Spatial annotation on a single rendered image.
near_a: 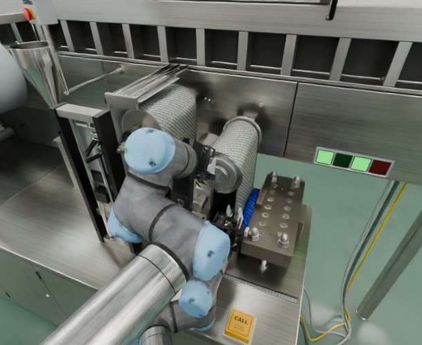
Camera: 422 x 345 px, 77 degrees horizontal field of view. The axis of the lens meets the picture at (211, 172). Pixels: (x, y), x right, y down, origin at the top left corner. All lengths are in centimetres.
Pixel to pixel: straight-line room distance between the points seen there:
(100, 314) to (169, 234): 12
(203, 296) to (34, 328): 161
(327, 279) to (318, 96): 149
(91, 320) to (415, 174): 103
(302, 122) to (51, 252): 103
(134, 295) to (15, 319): 192
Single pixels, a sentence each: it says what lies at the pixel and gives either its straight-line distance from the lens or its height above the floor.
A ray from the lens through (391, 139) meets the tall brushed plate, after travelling 105.
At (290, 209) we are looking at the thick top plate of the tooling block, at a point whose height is 103.
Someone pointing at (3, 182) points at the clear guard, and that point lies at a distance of 148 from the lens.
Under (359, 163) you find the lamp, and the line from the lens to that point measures 108.
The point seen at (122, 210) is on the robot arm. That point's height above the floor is 141.
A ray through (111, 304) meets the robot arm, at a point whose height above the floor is 142.
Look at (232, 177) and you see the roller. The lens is 76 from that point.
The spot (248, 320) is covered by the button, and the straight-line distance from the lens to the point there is 88.
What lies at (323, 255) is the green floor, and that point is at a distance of 230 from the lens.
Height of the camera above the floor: 172
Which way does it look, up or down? 36 degrees down
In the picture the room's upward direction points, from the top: straight up
